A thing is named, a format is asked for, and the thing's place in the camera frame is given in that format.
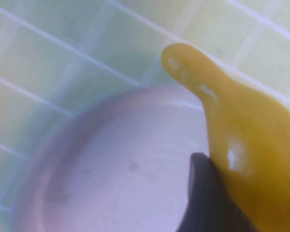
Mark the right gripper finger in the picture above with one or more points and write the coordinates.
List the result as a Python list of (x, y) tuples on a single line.
[(207, 205)]

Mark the shorter yellow toy banana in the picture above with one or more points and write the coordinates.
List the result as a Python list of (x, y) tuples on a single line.
[(256, 145)]

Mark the pale blue round plate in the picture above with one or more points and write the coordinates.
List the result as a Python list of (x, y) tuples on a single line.
[(123, 169)]

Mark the green checked tablecloth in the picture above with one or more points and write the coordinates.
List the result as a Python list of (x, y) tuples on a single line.
[(62, 36)]

